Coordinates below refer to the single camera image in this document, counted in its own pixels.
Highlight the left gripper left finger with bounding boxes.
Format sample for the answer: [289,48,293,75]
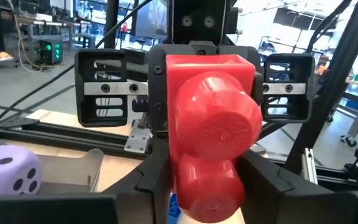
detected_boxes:
[0,139,172,224]

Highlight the silver aluminium post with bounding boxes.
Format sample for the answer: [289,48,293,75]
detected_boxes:
[301,147,319,186]

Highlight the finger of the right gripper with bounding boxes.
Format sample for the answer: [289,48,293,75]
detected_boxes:
[252,70,265,110]
[149,55,169,138]

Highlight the black computer green lights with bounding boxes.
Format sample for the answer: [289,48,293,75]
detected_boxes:
[39,39,64,65]

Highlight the blue toy block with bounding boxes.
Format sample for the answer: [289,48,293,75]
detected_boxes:
[168,193,183,224]

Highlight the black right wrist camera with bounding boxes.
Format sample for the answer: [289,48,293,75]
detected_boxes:
[167,0,239,45]

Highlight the silver metal bracket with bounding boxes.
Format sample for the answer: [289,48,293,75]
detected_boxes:
[124,119,152,154]

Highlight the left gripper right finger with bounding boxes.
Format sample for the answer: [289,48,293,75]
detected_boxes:
[234,149,358,224]

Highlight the purple foam die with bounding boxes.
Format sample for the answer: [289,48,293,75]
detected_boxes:
[0,144,43,200]

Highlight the red two-stud toy block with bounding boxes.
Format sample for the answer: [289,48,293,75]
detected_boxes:
[165,54,264,224]

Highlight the long black cable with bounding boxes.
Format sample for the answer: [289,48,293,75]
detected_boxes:
[0,0,154,139]

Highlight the brown-grey plastic bin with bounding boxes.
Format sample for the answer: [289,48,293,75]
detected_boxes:
[37,148,104,195]

